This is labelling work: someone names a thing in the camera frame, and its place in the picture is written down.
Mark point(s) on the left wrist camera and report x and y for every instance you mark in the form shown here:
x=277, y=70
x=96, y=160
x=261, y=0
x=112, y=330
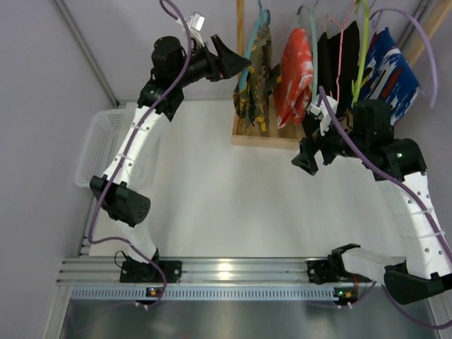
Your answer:
x=194, y=24

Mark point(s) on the teal plastic hanger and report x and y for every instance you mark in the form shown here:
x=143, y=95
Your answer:
x=263, y=17

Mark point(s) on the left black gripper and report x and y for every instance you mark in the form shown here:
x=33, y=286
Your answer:
x=216, y=65

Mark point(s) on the mint green hanger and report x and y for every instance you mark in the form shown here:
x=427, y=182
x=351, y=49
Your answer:
x=313, y=44

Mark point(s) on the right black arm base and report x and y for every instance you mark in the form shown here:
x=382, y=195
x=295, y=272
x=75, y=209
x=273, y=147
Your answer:
x=327, y=271

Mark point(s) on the aluminium mounting rail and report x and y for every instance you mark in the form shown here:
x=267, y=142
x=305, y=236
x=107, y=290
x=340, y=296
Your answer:
x=87, y=270

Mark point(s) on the pink hanger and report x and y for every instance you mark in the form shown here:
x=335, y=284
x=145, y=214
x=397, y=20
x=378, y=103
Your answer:
x=329, y=18

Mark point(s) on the lime green hanger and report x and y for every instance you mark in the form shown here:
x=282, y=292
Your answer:
x=357, y=85

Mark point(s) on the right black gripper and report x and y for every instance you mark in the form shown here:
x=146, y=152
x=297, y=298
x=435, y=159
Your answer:
x=316, y=150

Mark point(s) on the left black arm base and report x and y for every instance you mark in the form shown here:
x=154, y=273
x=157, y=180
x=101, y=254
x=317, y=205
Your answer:
x=137, y=272

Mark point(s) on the grey slotted cable duct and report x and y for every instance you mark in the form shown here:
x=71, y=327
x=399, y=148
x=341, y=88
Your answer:
x=206, y=293

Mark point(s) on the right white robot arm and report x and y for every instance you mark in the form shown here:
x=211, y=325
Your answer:
x=399, y=169

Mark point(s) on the black trousers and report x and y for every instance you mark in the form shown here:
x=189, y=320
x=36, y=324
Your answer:
x=328, y=65

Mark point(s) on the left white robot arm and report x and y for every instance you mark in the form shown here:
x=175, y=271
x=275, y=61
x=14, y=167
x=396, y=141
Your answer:
x=117, y=188

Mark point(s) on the white plastic basket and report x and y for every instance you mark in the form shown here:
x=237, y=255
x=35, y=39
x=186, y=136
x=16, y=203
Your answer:
x=105, y=134

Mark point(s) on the camouflage trousers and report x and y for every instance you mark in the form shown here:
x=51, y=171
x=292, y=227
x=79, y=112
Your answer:
x=251, y=97

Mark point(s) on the red white trousers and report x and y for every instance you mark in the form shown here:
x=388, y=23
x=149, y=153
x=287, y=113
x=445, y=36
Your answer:
x=293, y=94

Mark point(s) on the blue patterned trousers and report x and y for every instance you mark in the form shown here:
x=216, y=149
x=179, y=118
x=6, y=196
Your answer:
x=388, y=76

